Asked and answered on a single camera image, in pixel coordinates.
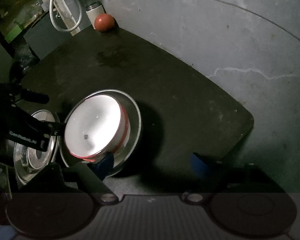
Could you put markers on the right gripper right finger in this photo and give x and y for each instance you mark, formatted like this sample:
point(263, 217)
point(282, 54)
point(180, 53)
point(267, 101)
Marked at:
point(215, 176)

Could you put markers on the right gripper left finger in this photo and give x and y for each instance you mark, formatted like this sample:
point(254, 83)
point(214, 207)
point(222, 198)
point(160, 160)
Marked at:
point(90, 177)

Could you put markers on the steel plate with sticker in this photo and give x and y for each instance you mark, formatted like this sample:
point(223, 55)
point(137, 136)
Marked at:
point(28, 162)

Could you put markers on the white bowl red rim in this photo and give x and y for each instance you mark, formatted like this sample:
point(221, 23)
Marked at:
point(98, 125)

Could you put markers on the deep steel mixing bowl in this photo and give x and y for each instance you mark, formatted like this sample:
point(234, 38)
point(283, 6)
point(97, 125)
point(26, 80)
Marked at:
point(121, 155)

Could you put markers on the dark grey cabinet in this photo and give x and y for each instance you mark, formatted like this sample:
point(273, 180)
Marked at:
point(43, 38)

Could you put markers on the green box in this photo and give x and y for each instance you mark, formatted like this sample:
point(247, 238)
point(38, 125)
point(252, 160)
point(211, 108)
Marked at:
point(16, 30)

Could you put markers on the red ball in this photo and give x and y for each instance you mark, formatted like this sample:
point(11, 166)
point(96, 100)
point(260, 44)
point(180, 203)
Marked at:
point(104, 22)

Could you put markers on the white thermos flask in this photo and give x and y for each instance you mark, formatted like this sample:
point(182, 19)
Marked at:
point(94, 10)

